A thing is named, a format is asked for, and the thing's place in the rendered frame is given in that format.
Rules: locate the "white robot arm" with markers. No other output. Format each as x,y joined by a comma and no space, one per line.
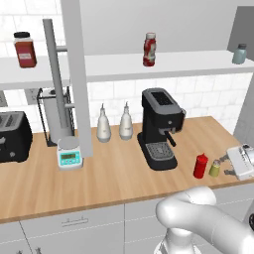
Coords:
205,218

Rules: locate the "black coffee machine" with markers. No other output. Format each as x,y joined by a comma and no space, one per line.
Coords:
159,122

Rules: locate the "teal and white kitchen scale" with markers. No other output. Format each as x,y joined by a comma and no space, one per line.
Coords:
69,155

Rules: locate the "grey wall outlet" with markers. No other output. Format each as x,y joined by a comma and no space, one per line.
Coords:
34,96
2,100

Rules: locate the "red ketchup bottle white cap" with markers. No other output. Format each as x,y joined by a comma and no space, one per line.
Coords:
149,49

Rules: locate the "red condiment bottle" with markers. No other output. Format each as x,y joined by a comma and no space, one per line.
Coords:
200,166

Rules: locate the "grey open cabinet door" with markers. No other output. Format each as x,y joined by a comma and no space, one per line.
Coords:
79,82

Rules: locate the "white paper towel roll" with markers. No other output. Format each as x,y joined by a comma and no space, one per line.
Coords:
52,115

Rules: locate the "red spice jar black lid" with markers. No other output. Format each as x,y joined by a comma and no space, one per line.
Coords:
25,51

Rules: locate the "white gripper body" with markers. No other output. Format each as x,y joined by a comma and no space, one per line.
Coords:
243,165

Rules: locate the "white cabinet shelf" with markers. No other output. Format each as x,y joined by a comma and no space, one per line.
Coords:
132,67

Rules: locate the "black toaster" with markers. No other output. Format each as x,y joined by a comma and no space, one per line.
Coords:
13,137

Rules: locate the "yellow-green shaker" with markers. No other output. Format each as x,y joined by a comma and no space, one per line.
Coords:
215,168

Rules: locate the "white oil bottle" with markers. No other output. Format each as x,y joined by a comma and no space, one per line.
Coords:
103,127
126,125

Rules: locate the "pale blue-grey shaker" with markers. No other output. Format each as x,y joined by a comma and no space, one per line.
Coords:
239,54

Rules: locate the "grey drawer front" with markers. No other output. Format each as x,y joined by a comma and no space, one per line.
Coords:
49,222
10,236
140,215

